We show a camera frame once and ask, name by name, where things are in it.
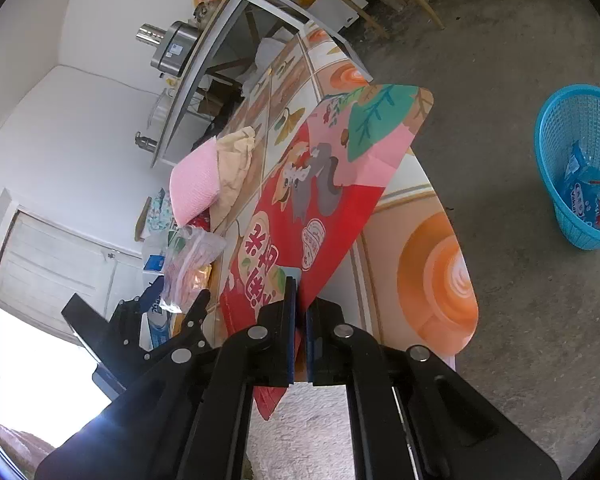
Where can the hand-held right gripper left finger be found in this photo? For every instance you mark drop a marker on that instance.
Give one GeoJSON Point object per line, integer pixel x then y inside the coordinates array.
{"type": "Point", "coordinates": [292, 325]}

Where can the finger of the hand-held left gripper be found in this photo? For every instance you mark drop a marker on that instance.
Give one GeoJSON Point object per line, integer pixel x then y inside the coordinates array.
{"type": "Point", "coordinates": [194, 322]}

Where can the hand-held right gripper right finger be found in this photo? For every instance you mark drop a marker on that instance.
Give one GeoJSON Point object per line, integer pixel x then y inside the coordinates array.
{"type": "Point", "coordinates": [311, 340]}

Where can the clear plastic bag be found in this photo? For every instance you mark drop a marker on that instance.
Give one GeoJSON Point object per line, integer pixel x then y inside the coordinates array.
{"type": "Point", "coordinates": [190, 260]}

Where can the large red cartoon snack bag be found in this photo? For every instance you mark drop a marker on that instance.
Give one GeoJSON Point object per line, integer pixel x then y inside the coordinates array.
{"type": "Point", "coordinates": [325, 200]}

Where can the blue plastic basket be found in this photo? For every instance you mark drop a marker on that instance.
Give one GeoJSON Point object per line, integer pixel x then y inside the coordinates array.
{"type": "Point", "coordinates": [555, 160]}

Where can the blue and white packet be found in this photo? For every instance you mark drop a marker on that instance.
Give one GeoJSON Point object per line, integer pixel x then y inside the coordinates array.
{"type": "Point", "coordinates": [156, 320]}

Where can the white fluffy garment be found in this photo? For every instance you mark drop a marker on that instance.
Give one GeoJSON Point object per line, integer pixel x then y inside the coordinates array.
{"type": "Point", "coordinates": [300, 435]}

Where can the white door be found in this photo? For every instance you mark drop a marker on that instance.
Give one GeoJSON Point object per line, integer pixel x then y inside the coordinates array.
{"type": "Point", "coordinates": [55, 265]}

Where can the floral cushion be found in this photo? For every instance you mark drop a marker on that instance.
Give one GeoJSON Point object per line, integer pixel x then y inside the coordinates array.
{"type": "Point", "coordinates": [159, 215]}

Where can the pink knitted cloth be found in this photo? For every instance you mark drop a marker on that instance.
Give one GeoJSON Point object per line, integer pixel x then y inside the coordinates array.
{"type": "Point", "coordinates": [195, 180]}

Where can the beige cloth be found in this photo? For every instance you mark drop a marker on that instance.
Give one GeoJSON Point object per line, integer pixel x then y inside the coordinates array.
{"type": "Point", "coordinates": [235, 170]}

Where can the small steel bottle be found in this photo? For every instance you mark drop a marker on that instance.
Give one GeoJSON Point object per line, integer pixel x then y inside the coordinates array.
{"type": "Point", "coordinates": [144, 142]}

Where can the glass bowl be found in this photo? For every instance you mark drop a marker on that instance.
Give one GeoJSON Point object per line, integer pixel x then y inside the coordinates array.
{"type": "Point", "coordinates": [159, 110]}

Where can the white side table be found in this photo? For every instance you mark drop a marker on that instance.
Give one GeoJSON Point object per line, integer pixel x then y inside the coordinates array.
{"type": "Point", "coordinates": [205, 65]}

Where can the steel cooker pot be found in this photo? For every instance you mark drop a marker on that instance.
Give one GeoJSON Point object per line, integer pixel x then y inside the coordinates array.
{"type": "Point", "coordinates": [175, 50]}

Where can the blue snack packet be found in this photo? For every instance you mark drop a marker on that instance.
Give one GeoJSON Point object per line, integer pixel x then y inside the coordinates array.
{"type": "Point", "coordinates": [580, 185]}

